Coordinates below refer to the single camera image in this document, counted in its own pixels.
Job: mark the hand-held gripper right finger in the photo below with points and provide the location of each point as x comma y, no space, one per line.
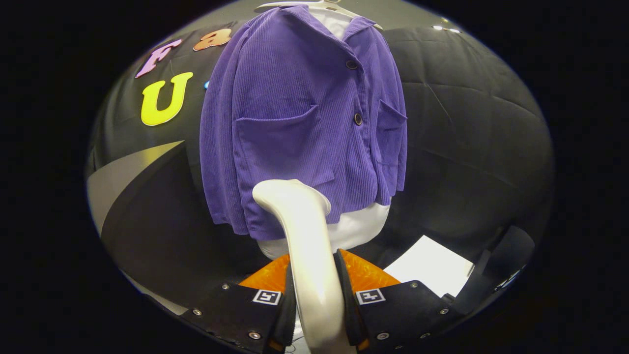
403,309

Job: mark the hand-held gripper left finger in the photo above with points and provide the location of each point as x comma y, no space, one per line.
236,309

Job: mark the white undershirt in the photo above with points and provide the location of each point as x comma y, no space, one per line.
358,226

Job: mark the white garment steamer head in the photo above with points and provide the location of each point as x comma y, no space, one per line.
307,236

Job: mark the white clothes hanger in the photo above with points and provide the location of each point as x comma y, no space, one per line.
339,7

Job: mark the white flat board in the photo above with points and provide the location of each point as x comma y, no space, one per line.
427,270

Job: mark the black curved object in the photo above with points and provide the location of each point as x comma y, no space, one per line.
511,250

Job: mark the grey drawer cabinet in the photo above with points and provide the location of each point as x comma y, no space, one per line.
123,172

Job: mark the black backdrop cloth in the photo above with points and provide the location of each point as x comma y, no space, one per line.
467,123

